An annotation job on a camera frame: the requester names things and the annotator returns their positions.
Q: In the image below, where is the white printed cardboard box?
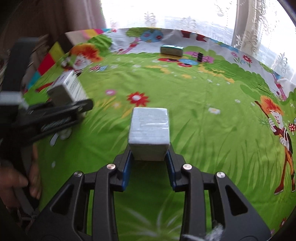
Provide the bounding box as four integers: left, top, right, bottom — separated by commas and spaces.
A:
47, 70, 88, 106

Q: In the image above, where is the person left hand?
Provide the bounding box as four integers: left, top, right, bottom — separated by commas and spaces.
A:
0, 143, 43, 209

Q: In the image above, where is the green cartoon bedsheet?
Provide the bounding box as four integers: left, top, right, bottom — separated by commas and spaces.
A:
25, 28, 295, 235

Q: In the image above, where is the pink curtain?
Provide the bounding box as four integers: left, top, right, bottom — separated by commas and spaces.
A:
1, 1, 106, 45

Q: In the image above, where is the teal and white box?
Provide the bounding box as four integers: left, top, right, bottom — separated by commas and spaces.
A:
160, 45, 183, 57

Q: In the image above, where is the black binder clip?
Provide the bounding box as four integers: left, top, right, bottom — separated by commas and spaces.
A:
197, 52, 204, 62

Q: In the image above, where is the white lace curtain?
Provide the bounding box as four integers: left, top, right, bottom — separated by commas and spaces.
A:
232, 1, 295, 74

